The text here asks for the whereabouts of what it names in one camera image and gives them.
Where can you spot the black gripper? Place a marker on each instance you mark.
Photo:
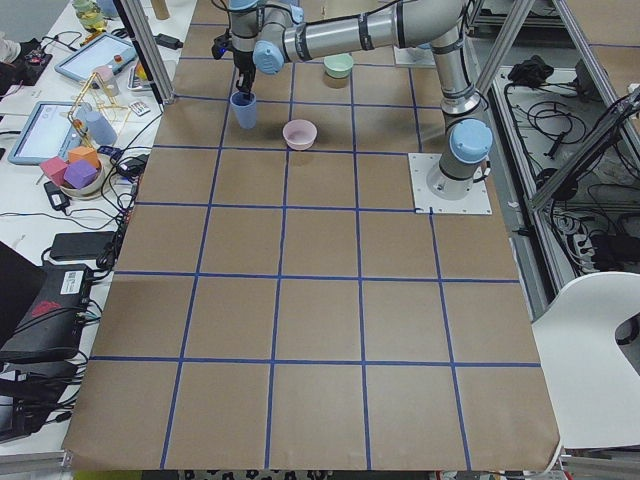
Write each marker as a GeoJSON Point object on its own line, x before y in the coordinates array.
{"type": "Point", "coordinates": [243, 59]}

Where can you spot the blue cup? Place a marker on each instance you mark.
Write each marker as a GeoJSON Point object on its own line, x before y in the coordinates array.
{"type": "Point", "coordinates": [244, 107]}
{"type": "Point", "coordinates": [100, 129]}

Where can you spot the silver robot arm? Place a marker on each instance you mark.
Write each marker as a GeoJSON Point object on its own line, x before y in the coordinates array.
{"type": "Point", "coordinates": [263, 36]}

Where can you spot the pink bowl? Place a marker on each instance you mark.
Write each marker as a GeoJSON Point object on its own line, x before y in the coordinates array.
{"type": "Point", "coordinates": [299, 134]}

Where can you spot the black power brick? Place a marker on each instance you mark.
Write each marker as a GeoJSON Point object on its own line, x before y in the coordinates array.
{"type": "Point", "coordinates": [168, 41]}

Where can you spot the mint green bowl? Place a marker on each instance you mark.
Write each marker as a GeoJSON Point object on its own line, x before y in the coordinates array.
{"type": "Point", "coordinates": [338, 66]}

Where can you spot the white remote control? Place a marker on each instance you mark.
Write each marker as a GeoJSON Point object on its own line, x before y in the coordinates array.
{"type": "Point", "coordinates": [139, 108]}

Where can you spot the teach pendant far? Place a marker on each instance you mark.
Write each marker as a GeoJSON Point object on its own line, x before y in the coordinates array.
{"type": "Point", "coordinates": [105, 50]}

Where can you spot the teach pendant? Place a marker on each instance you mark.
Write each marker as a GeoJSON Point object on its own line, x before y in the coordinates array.
{"type": "Point", "coordinates": [47, 133]}
{"type": "Point", "coordinates": [105, 50]}

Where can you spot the pale pink cup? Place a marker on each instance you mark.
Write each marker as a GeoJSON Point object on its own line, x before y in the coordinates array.
{"type": "Point", "coordinates": [104, 79]}

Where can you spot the blue cup on rack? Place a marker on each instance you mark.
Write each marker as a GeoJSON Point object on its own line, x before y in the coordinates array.
{"type": "Point", "coordinates": [100, 129]}

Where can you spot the bowl of coloured blocks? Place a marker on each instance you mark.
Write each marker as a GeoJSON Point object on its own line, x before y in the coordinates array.
{"type": "Point", "coordinates": [80, 176]}

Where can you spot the teach pendant near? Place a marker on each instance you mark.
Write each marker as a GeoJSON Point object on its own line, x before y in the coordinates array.
{"type": "Point", "coordinates": [47, 133]}

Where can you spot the black power adapter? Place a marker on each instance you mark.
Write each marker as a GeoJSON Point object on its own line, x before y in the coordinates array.
{"type": "Point", "coordinates": [80, 246]}

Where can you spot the black computer box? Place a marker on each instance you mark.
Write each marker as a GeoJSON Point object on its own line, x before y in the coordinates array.
{"type": "Point", "coordinates": [41, 312]}

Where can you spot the white chair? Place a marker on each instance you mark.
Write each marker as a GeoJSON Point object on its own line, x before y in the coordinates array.
{"type": "Point", "coordinates": [593, 387]}

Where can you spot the aluminium frame post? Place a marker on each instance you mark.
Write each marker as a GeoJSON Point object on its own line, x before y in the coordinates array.
{"type": "Point", "coordinates": [135, 22]}

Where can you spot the gold wire rack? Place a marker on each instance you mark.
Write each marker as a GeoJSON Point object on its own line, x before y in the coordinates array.
{"type": "Point", "coordinates": [90, 99]}

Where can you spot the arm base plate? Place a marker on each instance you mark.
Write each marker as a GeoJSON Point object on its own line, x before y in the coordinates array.
{"type": "Point", "coordinates": [414, 57]}
{"type": "Point", "coordinates": [435, 193]}

